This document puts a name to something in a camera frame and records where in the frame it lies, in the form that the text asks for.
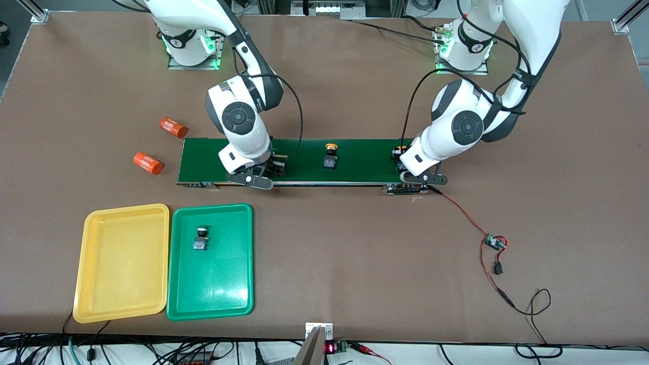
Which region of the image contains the green push button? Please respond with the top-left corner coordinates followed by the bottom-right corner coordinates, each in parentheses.
top-left (193, 225), bottom-right (211, 252)

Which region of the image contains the aluminium frame profile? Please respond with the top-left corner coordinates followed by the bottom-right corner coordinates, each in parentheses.
top-left (612, 0), bottom-right (649, 35)
top-left (15, 0), bottom-right (50, 24)

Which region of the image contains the red black clip lead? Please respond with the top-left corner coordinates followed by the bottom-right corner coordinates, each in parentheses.
top-left (349, 342), bottom-right (392, 365)

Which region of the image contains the yellow plastic tray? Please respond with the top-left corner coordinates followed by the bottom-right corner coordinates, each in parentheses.
top-left (73, 203), bottom-right (170, 324)

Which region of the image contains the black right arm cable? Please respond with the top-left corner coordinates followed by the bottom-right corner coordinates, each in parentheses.
top-left (248, 74), bottom-right (305, 158)

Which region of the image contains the black looped cable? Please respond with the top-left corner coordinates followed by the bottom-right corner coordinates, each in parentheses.
top-left (515, 344), bottom-right (563, 359)

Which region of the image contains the red black conveyor wire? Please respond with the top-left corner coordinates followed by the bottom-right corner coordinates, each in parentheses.
top-left (427, 186), bottom-right (552, 345)

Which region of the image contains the green conveyor belt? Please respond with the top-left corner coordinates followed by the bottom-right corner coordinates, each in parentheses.
top-left (176, 137), bottom-right (429, 196)

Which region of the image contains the orange cylinder battery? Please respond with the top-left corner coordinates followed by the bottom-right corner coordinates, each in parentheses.
top-left (160, 117), bottom-right (189, 139)
top-left (133, 152), bottom-right (164, 176)

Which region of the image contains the green plastic tray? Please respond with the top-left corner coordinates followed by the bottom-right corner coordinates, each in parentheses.
top-left (166, 203), bottom-right (254, 321)

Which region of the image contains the black cable across table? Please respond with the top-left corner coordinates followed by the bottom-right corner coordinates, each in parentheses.
top-left (349, 19), bottom-right (447, 46)

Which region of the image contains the red black power strip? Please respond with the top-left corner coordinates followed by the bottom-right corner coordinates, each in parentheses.
top-left (175, 352), bottom-right (212, 365)

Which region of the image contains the aluminium rack with lights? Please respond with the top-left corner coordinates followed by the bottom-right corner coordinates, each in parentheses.
top-left (256, 0), bottom-right (406, 21)

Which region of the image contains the grey metal camera mount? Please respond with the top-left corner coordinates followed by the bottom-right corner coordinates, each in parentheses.
top-left (293, 322), bottom-right (334, 365)

